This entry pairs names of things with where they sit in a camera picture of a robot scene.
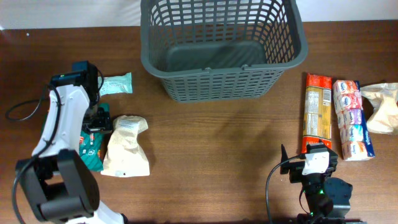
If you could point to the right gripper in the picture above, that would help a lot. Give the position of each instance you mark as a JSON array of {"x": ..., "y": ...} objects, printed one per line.
[{"x": 296, "y": 168}]

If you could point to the beige paper pouch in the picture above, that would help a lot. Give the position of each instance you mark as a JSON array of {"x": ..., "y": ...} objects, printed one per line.
[{"x": 124, "y": 156}]

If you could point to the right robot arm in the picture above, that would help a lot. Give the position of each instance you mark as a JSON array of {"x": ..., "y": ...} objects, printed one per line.
[{"x": 328, "y": 198}]

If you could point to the mint green snack packet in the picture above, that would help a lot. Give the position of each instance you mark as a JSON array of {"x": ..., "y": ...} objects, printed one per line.
[{"x": 115, "y": 84}]

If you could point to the green coffee sachet bag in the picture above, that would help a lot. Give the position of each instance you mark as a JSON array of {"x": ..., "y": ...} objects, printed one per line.
[{"x": 91, "y": 149}]

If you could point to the crumpled beige bag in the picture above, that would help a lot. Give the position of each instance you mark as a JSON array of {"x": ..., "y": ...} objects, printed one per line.
[{"x": 383, "y": 98}]

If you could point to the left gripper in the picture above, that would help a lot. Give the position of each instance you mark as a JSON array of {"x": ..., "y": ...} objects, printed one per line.
[{"x": 97, "y": 124}]

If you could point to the orange spaghetti packet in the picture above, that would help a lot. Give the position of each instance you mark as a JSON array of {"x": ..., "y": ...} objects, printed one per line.
[{"x": 317, "y": 111}]

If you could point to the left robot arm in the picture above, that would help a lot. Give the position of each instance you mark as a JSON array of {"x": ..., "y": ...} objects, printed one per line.
[{"x": 56, "y": 182}]

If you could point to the tissue multipack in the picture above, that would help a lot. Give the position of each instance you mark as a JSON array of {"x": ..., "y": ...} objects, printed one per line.
[{"x": 356, "y": 143}]

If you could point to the grey plastic basket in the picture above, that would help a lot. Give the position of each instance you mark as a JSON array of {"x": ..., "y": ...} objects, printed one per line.
[{"x": 220, "y": 49}]

